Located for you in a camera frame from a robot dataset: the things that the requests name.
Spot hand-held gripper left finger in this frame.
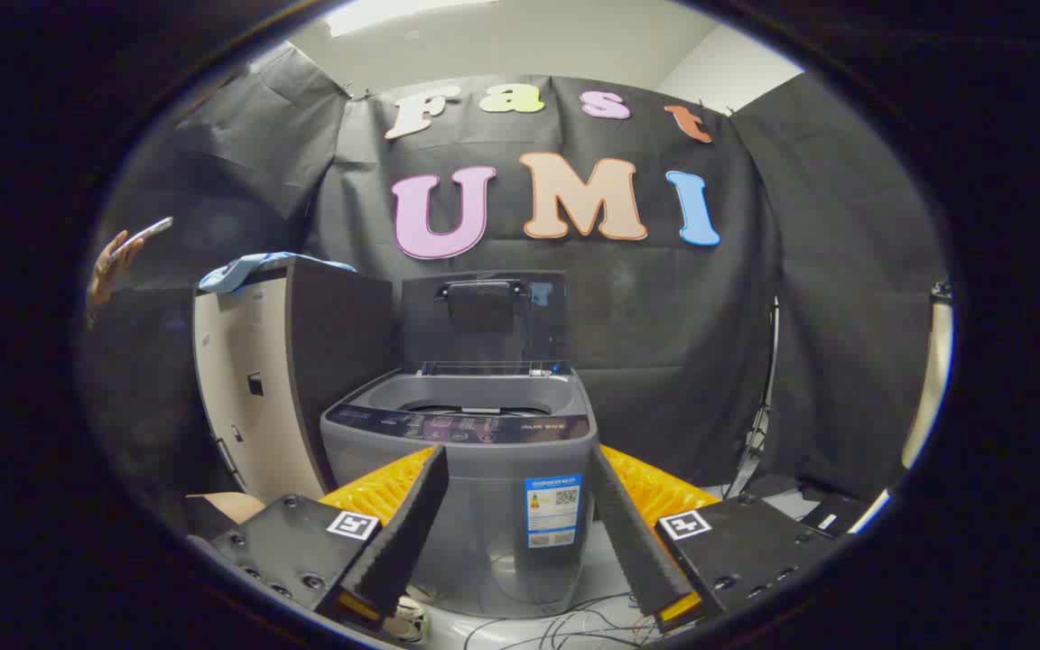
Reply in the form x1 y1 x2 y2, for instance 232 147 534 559
188 444 450 633

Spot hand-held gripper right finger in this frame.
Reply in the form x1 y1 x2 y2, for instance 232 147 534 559
589 442 846 633

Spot grey washing machine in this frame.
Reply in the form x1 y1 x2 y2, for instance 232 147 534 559
320 366 600 620

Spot dark washing machine lid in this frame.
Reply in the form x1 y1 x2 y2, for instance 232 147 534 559
401 271 571 376

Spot light blue shirt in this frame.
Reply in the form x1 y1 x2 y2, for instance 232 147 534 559
198 252 358 294

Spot silver smartphone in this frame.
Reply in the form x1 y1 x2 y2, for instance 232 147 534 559
105 217 174 265

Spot white shoe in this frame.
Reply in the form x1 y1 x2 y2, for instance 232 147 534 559
383 594 432 644

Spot brown cardboard box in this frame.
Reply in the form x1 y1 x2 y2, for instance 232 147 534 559
184 492 266 543

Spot black tripod stand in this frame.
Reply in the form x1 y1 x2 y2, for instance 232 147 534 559
723 298 781 499

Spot dark and beige cabinet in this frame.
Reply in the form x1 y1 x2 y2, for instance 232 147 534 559
192 257 395 506

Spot black box with white label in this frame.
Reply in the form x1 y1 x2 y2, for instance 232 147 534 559
795 492 868 540

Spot black backdrop cloth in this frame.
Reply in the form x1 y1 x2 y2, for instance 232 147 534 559
78 45 950 506

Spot black floor cables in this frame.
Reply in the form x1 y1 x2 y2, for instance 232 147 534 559
461 591 665 650

